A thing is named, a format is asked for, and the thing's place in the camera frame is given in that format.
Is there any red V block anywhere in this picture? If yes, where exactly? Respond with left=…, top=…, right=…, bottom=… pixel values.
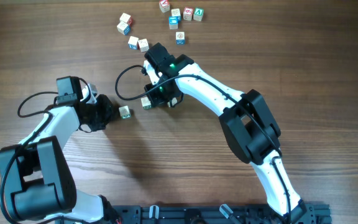
left=141, top=96, right=152, bottom=110

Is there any plain white picture block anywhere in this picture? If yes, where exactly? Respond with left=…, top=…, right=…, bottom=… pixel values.
left=119, top=106, right=131, bottom=119

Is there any green-sided picture block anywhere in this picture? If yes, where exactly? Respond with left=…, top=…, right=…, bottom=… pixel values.
left=167, top=98, right=178, bottom=108

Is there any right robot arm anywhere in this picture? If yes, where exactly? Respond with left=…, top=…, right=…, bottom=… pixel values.
left=144, top=43, right=306, bottom=223

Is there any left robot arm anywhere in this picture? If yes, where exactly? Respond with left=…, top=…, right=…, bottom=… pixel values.
left=0, top=76, right=121, bottom=223

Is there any green-sided Z block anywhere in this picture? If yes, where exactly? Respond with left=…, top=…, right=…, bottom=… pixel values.
left=138, top=39, right=149, bottom=52

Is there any blue D letter block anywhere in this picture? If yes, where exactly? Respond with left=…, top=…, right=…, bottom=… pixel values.
left=175, top=32, right=185, bottom=45

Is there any blue P letter block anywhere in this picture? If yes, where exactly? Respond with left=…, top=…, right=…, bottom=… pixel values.
left=128, top=36, right=139, bottom=50

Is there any blue-topped block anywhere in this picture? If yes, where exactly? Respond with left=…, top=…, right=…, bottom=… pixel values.
left=168, top=16, right=178, bottom=30

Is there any blue-sided white block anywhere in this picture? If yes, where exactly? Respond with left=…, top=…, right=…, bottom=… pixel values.
left=117, top=21, right=131, bottom=35

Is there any blue-sided picture block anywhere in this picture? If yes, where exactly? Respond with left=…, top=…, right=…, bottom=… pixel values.
left=171, top=8, right=181, bottom=22

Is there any red 6 block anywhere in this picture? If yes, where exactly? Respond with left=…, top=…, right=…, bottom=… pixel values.
left=183, top=7, right=194, bottom=21

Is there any red-sided white block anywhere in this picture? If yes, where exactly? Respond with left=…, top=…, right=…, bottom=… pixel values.
left=119, top=12, right=132, bottom=26

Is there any green V block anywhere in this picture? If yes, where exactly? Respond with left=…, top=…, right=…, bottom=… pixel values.
left=193, top=7, right=204, bottom=21

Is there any red A top block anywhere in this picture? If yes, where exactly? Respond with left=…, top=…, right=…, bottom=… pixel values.
left=158, top=0, right=170, bottom=13

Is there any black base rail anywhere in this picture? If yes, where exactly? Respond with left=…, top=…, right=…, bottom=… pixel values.
left=104, top=203, right=333, bottom=224

